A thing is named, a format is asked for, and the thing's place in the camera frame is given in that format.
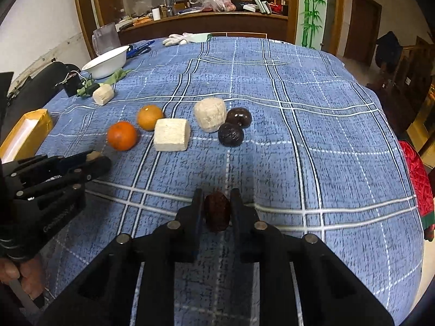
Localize dark red date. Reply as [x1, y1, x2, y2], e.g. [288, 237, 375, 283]
[203, 191, 232, 233]

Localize person's left hand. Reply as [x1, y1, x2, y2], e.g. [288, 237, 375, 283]
[0, 254, 45, 300]

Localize yellow-rimmed white foam tray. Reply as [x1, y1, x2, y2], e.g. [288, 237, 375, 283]
[1, 109, 53, 163]

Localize orange tangerine front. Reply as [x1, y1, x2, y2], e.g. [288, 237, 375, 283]
[107, 121, 138, 151]

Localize orange tangerine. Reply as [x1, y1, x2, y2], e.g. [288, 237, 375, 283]
[136, 105, 164, 132]
[107, 121, 138, 151]

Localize black leather sofa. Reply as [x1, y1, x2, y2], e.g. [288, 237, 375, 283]
[1, 61, 79, 143]

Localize orange tangerine back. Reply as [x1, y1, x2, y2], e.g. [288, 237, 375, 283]
[136, 105, 164, 132]

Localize round beige block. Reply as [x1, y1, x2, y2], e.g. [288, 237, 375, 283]
[92, 84, 114, 106]

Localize green leafy vegetable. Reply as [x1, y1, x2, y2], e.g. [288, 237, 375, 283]
[77, 68, 131, 98]

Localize beige cube block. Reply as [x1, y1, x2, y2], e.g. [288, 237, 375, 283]
[153, 118, 190, 152]

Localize black cup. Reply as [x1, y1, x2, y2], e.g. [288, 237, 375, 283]
[63, 71, 83, 97]

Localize white enamel bowl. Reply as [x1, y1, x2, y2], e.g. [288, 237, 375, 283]
[81, 46, 129, 80]

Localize beige rounded block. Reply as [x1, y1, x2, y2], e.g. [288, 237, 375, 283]
[194, 97, 226, 133]

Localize glass pitcher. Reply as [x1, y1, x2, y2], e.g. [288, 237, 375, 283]
[91, 22, 121, 56]

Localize dark plum left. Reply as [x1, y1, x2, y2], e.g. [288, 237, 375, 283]
[217, 122, 244, 147]

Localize dark plum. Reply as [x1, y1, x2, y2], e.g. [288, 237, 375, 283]
[217, 122, 244, 147]
[226, 108, 252, 129]

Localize red quilted cloth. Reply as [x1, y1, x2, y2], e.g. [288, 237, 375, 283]
[399, 140, 434, 242]

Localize white gloves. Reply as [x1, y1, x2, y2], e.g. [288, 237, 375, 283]
[162, 32, 212, 47]

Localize dark plum right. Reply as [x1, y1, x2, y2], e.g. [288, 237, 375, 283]
[226, 108, 252, 129]

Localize blue plaid tablecloth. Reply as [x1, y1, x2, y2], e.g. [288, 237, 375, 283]
[40, 37, 424, 324]

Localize pink plastic bag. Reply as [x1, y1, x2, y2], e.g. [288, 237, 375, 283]
[189, 0, 236, 12]

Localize wooden cabinet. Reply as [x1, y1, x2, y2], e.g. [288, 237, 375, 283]
[74, 0, 344, 56]

